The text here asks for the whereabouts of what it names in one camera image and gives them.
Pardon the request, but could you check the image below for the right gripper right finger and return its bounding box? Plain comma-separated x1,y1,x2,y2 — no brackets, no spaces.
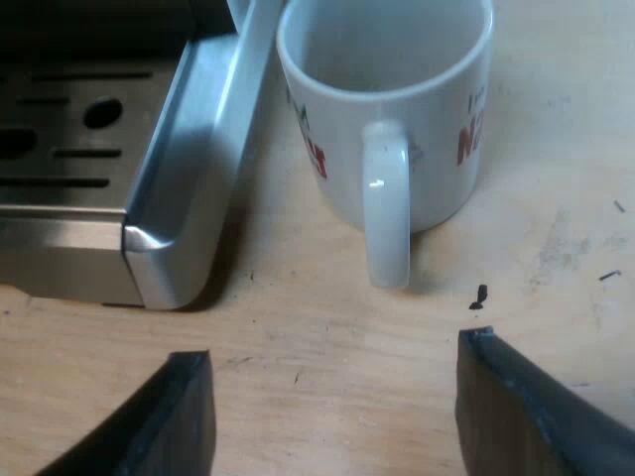
454,325,635,476

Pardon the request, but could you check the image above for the steel espresso machine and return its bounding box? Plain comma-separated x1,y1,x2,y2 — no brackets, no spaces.
0,0,289,311

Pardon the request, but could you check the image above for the white mug with red and black print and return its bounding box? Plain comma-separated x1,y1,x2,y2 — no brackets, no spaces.
276,0,496,290

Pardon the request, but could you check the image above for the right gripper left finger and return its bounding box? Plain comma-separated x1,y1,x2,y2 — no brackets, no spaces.
35,350,218,476

